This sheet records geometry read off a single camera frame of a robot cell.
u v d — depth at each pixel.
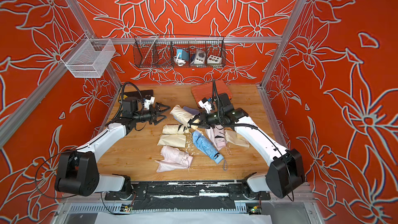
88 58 0.91
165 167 0.78
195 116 0.72
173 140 0.89
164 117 0.83
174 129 0.90
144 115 0.71
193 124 0.71
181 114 0.75
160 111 0.71
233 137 0.90
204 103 0.71
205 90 1.08
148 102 0.78
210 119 0.66
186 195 0.73
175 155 0.81
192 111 1.00
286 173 0.39
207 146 0.83
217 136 0.89
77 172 0.42
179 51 0.83
